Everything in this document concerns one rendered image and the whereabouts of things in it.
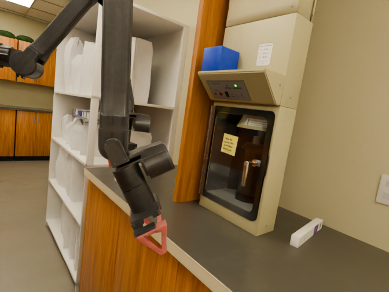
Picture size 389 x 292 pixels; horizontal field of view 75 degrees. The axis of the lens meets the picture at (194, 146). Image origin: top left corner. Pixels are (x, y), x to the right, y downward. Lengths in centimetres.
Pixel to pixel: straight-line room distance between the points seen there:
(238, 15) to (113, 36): 69
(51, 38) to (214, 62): 58
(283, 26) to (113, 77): 64
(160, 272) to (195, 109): 65
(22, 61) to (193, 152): 71
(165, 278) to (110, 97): 67
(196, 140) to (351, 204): 71
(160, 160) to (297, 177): 93
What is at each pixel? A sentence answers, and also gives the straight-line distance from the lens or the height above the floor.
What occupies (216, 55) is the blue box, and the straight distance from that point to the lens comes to 100.
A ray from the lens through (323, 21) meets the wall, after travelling 144.
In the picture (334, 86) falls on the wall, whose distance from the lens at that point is 132.
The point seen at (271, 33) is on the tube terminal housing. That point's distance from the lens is 100.
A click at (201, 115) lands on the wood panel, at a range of 114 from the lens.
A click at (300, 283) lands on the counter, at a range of 83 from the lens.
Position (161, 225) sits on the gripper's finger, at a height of 111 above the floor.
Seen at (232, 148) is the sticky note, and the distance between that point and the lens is 101.
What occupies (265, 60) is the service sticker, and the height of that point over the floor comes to 156.
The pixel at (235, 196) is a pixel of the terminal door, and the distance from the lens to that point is 101.
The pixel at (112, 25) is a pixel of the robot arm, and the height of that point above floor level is 149.
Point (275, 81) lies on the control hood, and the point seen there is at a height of 148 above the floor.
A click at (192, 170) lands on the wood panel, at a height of 109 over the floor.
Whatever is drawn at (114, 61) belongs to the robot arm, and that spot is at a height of 142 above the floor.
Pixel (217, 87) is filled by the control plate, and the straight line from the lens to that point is 101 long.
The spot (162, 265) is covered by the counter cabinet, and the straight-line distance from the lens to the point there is 99.
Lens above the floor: 135
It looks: 8 degrees down
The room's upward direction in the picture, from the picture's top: 8 degrees clockwise
